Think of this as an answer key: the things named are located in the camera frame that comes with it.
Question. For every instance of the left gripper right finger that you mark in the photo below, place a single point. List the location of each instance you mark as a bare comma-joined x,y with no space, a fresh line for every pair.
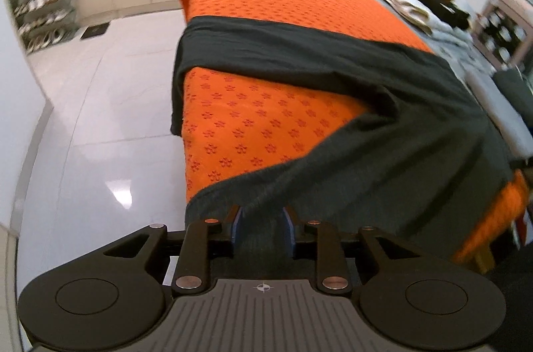
318,241

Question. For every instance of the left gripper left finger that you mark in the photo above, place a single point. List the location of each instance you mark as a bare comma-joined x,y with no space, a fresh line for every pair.
203,242

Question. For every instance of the dark grey sweatpants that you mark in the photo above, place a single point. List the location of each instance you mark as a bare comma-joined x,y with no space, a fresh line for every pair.
354,127

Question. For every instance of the black folded clothes stack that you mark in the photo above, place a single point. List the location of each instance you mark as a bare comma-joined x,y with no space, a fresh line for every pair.
448,12

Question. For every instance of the orange floral table mat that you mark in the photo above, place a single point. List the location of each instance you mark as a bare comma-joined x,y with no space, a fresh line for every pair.
270,64

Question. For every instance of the light grey folded garment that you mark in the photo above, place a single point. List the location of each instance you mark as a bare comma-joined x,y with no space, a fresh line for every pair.
512,127

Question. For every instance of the dark grey folded garment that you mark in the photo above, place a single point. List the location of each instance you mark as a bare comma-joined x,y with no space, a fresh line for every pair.
512,86

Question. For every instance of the black floor mat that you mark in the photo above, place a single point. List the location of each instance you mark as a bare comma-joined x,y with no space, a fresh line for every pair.
94,31

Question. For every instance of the white folded padded jacket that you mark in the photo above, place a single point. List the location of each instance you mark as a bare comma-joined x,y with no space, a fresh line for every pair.
420,16

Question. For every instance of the metal shoe rack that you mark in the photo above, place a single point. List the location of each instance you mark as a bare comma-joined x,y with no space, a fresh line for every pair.
44,23

